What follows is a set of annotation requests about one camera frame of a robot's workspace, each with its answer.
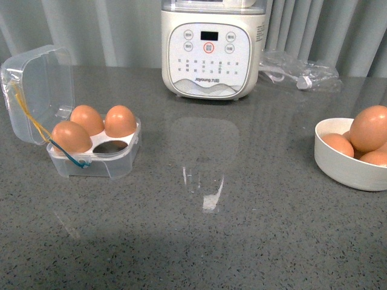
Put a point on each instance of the brown egg bowl left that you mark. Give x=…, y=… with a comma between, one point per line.
x=339, y=143

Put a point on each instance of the brown egg box back left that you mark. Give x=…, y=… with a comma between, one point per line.
x=88, y=118

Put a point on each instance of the brown egg box front left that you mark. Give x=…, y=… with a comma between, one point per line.
x=72, y=137

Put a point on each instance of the brown egg box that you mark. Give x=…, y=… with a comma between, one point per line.
x=88, y=118
x=120, y=122
x=72, y=137

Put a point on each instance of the clear plastic egg box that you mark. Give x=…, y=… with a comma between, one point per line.
x=39, y=93

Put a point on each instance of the white soy milk maker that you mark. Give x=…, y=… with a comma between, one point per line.
x=212, y=49

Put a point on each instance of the brown egg box back right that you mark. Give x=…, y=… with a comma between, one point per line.
x=120, y=122

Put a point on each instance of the brown egg bowl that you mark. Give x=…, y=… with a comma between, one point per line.
x=377, y=157
x=347, y=135
x=339, y=143

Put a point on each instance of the brown egg bowl front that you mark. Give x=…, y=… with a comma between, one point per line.
x=377, y=157

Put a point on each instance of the white round bowl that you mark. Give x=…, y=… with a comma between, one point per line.
x=341, y=168

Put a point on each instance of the brown egg bowl back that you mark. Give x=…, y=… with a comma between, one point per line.
x=347, y=135

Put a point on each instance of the clear plastic bag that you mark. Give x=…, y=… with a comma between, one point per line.
x=285, y=70

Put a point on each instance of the brown egg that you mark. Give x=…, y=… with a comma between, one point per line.
x=368, y=129

